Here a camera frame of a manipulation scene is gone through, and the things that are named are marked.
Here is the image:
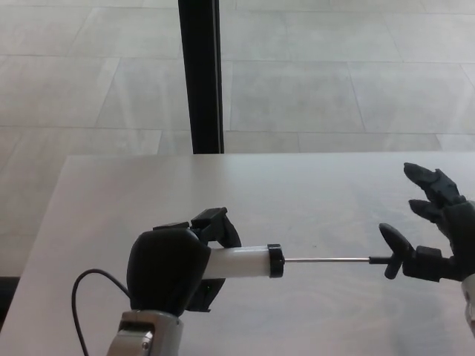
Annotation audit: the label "black vertical frame post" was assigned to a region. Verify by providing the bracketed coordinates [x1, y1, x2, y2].
[177, 0, 226, 155]

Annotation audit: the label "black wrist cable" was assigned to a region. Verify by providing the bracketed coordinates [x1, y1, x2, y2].
[71, 268, 132, 356]

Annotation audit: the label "white air pump black handle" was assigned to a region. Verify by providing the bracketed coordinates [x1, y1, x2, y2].
[202, 243, 404, 280]

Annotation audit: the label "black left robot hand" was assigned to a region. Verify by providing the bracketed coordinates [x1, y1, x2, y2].
[126, 207, 243, 318]

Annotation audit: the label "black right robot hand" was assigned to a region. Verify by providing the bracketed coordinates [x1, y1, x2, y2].
[379, 162, 475, 285]

